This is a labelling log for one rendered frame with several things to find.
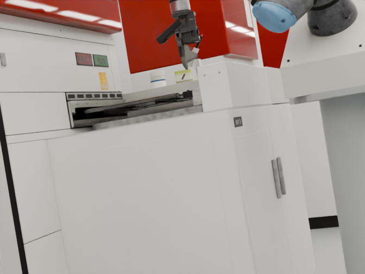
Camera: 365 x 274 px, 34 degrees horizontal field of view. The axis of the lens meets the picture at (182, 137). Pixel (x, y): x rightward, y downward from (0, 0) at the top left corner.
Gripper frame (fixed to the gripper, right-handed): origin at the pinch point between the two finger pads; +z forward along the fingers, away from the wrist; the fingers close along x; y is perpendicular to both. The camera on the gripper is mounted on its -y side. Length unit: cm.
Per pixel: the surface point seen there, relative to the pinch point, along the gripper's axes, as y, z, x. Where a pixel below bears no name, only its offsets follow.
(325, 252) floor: 40, 103, 102
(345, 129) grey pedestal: 52, 31, -41
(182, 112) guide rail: 0.4, 17.2, -21.5
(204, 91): 12.9, 12.5, -44.8
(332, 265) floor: 43, 102, 74
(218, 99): 17, 16, -46
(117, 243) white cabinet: -22, 55, -46
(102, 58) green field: -33.4, -9.6, 6.1
